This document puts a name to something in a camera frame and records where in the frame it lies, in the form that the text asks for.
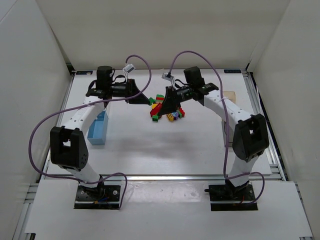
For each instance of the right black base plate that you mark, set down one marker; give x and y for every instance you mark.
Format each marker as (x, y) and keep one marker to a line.
(223, 201)

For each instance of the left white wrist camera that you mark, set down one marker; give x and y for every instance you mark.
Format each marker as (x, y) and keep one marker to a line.
(129, 68)

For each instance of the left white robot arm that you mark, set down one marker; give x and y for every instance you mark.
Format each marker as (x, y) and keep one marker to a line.
(68, 148)

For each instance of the red green top lego stack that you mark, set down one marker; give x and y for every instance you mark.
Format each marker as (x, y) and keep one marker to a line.
(159, 98)

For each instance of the blue container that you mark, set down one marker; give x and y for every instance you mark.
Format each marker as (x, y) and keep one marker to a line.
(97, 131)

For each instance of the orange translucent container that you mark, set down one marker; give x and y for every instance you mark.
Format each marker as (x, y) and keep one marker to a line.
(229, 96)

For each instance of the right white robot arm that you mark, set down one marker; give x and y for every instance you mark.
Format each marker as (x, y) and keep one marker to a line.
(250, 135)

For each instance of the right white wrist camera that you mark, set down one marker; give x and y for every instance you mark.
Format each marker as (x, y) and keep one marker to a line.
(167, 76)

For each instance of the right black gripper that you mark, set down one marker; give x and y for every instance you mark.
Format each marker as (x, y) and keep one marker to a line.
(172, 95)

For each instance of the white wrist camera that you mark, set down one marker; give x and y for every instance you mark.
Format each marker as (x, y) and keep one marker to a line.
(167, 76)
(129, 68)

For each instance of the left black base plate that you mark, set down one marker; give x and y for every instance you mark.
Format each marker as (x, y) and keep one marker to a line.
(102, 197)

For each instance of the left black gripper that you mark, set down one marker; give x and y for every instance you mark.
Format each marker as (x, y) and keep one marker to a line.
(131, 90)

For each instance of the grey translucent container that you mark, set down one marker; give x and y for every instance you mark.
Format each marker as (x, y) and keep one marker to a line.
(230, 134)

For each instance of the red green lego stack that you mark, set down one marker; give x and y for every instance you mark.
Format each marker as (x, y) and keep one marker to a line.
(155, 107)
(159, 98)

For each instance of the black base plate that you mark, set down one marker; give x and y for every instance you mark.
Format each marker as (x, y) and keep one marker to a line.
(102, 197)
(223, 201)

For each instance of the yellow purple green lego stack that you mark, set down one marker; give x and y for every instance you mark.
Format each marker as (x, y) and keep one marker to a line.
(178, 114)

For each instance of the yellow red flower lego stack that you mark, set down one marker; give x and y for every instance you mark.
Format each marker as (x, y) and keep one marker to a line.
(156, 117)

